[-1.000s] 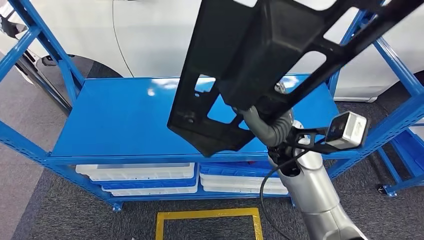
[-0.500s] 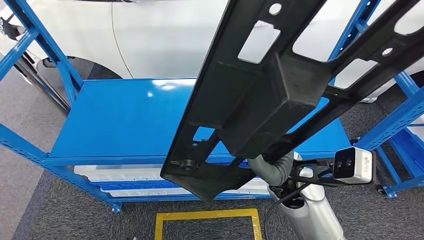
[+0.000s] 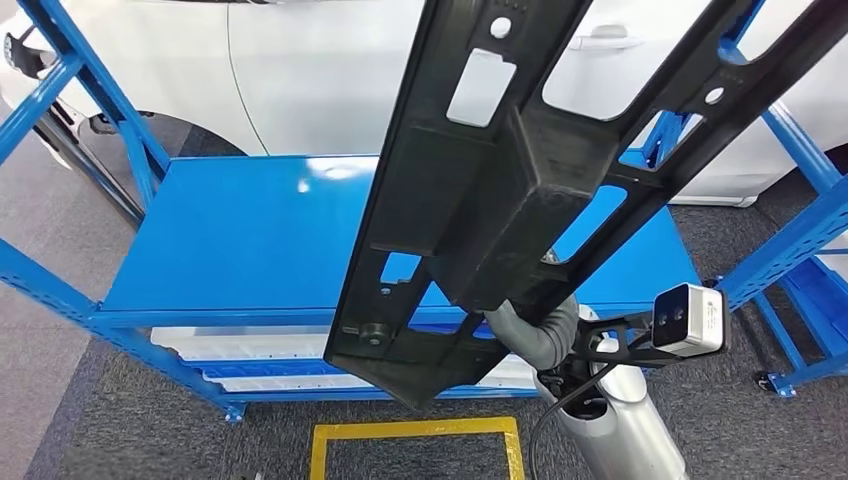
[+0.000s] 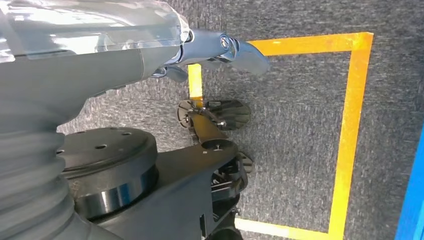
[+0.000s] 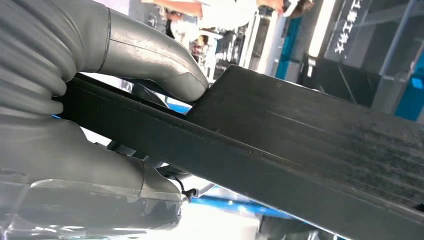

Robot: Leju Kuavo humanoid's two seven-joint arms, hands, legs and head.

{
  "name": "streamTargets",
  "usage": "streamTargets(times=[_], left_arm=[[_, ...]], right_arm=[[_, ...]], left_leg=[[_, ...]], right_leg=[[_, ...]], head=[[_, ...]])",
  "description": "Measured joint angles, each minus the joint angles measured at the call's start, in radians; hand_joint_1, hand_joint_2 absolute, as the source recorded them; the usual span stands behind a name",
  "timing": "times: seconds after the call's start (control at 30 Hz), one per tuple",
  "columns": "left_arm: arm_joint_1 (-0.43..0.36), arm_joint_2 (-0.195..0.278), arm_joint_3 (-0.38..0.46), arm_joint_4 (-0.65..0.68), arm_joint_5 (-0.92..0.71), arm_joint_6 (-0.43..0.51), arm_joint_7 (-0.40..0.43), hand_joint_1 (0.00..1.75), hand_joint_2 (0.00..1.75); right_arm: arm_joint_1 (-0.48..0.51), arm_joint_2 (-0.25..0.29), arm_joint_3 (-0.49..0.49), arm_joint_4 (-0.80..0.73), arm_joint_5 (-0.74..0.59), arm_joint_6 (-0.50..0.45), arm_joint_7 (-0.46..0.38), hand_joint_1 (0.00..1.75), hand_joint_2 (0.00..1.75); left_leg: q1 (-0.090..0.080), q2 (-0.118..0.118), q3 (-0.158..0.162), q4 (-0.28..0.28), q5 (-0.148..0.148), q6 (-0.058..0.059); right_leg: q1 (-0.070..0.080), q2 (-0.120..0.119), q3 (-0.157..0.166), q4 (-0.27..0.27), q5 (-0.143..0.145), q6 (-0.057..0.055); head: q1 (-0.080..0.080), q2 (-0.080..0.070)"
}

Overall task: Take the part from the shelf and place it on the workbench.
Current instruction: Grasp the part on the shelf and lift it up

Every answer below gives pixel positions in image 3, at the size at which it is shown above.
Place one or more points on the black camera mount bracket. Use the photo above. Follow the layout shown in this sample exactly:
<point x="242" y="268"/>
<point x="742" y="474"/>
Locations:
<point x="596" y="344"/>

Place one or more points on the long black plastic frame part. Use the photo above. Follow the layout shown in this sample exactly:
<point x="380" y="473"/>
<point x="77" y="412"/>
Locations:
<point x="477" y="185"/>

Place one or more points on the white car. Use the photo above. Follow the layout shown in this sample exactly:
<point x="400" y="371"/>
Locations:
<point x="318" y="66"/>

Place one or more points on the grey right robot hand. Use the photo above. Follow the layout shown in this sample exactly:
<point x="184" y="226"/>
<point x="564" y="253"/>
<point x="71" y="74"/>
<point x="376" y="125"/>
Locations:
<point x="500" y="319"/>

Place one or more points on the blue plastic bin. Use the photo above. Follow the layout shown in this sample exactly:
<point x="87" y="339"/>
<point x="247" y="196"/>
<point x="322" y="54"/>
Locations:
<point x="265" y="369"/>

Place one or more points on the blue metal shelf rack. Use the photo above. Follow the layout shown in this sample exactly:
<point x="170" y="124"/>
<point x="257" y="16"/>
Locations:
<point x="265" y="232"/>
<point x="782" y="258"/>

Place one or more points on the white plastic bin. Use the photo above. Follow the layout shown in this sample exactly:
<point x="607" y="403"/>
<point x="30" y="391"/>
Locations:
<point x="513" y="374"/>
<point x="252" y="344"/>
<point x="285" y="383"/>

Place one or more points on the small black fixture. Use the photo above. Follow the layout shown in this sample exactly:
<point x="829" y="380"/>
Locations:
<point x="23" y="56"/>

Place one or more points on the dark metal bar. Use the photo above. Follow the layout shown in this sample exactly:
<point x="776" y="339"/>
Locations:
<point x="86" y="166"/>

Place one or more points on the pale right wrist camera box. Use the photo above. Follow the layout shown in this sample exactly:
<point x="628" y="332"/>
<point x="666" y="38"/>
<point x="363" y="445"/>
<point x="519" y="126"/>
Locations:
<point x="692" y="321"/>

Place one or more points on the yellow floor tape square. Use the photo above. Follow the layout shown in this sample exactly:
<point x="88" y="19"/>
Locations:
<point x="411" y="428"/>

